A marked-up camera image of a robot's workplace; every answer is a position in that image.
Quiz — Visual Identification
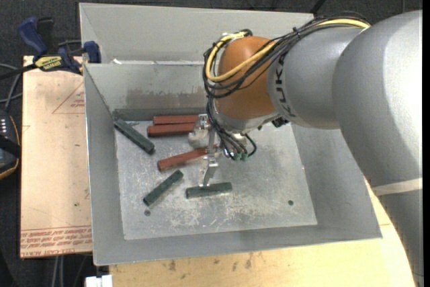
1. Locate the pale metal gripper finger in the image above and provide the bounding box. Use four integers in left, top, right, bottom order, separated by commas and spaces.
207, 159, 220, 181
200, 157, 211, 188

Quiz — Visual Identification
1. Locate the dark green flat block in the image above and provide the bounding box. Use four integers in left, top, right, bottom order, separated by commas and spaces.
185, 181, 234, 200
113, 118, 157, 155
142, 169, 185, 208

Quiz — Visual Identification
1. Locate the red-brown flat block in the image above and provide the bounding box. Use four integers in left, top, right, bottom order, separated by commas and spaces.
157, 147, 210, 173
146, 122, 196, 138
153, 114, 200, 126

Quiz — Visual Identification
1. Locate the grey metal bin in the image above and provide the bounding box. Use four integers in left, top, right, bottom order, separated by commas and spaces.
79, 2, 384, 266

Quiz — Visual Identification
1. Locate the brown cardboard board, red print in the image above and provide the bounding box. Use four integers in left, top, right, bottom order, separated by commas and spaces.
19, 55, 93, 259

